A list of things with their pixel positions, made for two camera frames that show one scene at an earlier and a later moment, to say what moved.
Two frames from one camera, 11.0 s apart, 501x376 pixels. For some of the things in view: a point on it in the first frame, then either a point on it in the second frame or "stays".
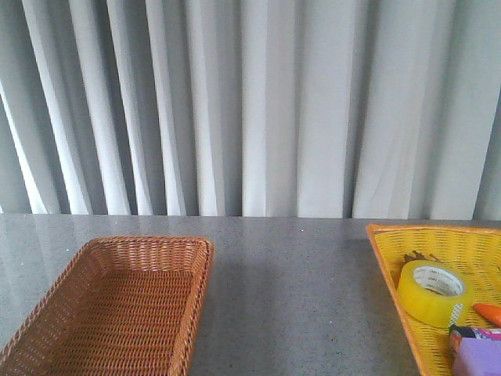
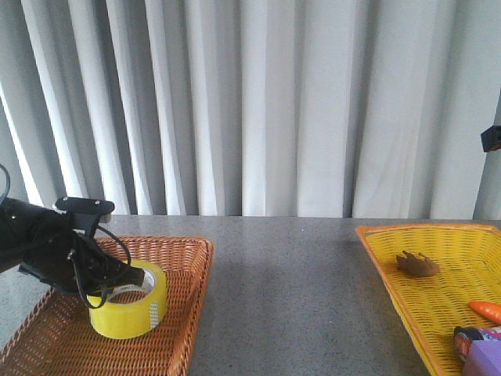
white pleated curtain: x=278 y=109 stays
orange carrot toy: x=491 y=312 stays
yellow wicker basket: x=475 y=251 stays
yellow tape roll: x=430 y=291 to x=132 y=320
